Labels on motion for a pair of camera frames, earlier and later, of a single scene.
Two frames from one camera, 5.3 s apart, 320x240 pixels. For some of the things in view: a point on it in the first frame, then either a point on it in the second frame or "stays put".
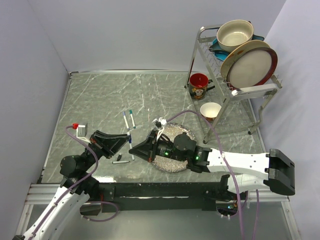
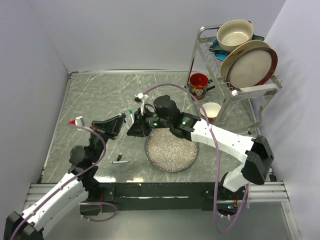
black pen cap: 119,157 stays put
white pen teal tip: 130,112 stays put
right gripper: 147,148 -> 140,118
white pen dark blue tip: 119,162 stays put
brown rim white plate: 253,67 stays put
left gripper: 100,141 -> 114,129
